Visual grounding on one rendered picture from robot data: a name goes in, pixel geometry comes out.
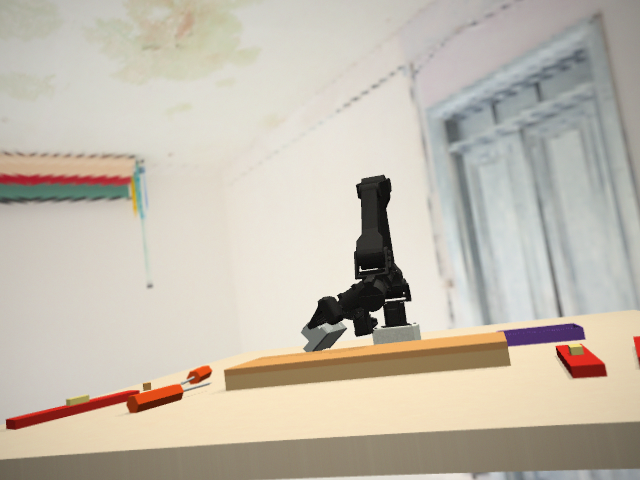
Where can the orange flat panel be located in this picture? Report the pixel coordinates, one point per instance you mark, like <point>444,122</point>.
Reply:
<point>455,353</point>

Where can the red flat block with small yellow cube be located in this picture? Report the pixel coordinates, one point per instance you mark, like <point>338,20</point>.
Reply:
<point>73,406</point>
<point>580,362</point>
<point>637,346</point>

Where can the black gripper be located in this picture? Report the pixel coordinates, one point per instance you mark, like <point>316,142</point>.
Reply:
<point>332,312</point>

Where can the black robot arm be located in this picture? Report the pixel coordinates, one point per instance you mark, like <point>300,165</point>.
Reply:
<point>374,250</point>

